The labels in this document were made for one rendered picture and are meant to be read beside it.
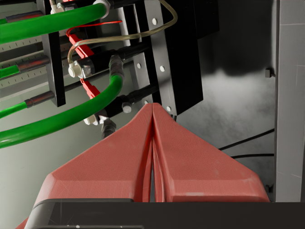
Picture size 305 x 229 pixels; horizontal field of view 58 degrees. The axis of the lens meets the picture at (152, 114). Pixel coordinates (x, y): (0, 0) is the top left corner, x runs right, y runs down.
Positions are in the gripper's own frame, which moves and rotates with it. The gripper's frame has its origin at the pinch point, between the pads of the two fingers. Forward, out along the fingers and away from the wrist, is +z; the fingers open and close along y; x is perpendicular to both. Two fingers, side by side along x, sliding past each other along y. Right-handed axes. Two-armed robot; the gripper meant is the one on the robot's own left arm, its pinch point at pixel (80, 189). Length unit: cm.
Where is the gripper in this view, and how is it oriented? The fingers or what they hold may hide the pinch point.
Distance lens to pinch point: 29.1
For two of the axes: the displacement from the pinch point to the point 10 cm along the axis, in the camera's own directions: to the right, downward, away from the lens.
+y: 1.7, 7.1, 6.8
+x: 9.9, -1.0, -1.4
